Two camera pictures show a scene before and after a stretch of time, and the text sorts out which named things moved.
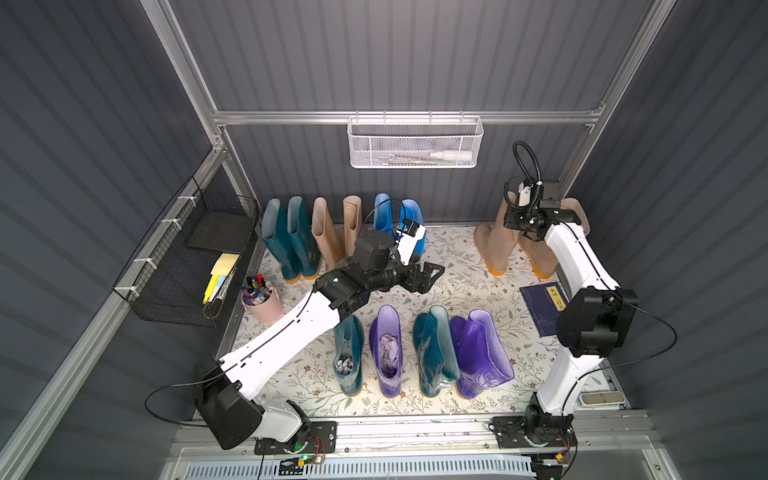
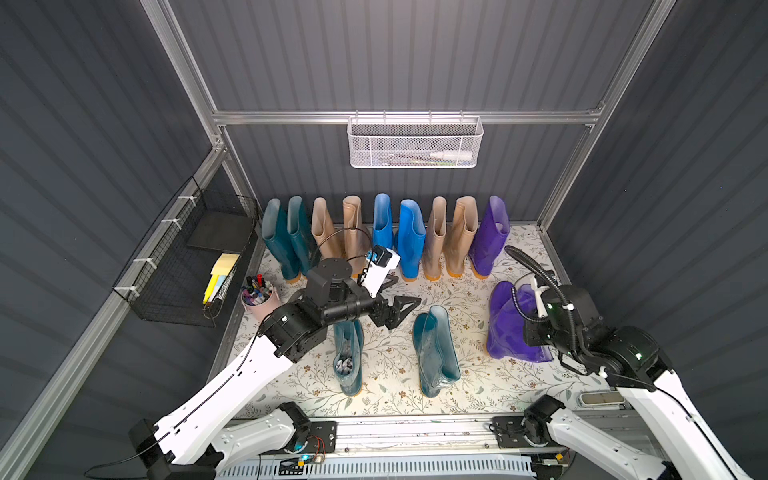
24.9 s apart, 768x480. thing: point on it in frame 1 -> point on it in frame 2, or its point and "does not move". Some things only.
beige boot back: [539, 253] -> [460, 232]
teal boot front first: [348, 355] does not move
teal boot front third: [437, 355] does not move
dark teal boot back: [305, 238] does not move
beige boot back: [330, 236] does not move
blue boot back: [383, 213] does not move
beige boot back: [352, 223] does not move
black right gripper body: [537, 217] -> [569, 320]
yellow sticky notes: [223, 266] does not move
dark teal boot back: [276, 232] does not move
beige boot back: [494, 241] -> [435, 244]
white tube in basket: [451, 155] does not move
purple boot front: [386, 345] -> [488, 237]
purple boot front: [482, 358] -> [506, 328]
